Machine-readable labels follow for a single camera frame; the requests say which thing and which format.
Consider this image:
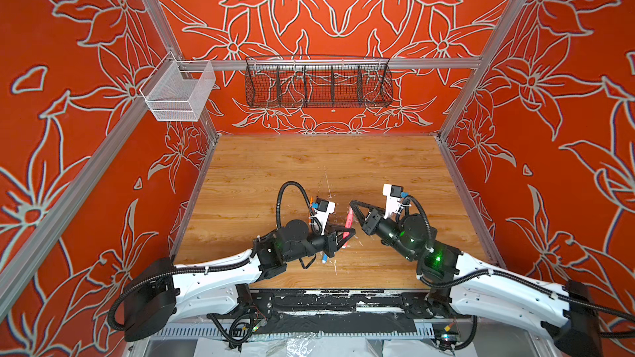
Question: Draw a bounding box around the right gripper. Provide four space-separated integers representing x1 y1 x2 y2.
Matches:
353 199 419 262

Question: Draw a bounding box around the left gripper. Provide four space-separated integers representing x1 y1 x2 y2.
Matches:
283 223 355 265

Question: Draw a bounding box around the pink highlighter pen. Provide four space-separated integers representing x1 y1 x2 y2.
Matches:
345 208 355 238

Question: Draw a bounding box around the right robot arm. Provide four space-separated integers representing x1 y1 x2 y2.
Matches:
350 198 634 356

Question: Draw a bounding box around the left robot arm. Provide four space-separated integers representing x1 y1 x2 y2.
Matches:
107 220 356 342

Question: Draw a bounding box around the white mesh basket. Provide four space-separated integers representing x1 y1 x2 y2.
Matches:
139 52 217 122

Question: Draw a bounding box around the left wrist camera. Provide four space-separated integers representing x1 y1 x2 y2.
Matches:
309 198 336 236

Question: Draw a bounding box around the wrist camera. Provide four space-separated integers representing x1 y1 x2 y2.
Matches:
382 183 406 218
309 198 336 236

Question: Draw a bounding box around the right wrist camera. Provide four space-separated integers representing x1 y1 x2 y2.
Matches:
382 183 406 218

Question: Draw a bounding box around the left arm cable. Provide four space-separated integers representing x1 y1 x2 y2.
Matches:
275 180 314 244

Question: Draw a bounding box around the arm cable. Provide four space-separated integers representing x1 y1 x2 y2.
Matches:
403 194 435 254
275 180 314 244

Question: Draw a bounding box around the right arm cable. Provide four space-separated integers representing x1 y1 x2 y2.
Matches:
403 194 435 254

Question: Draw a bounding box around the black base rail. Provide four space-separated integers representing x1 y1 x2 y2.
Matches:
218 289 472 338

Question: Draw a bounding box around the black wire basket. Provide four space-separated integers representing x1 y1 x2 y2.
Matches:
244 55 394 109

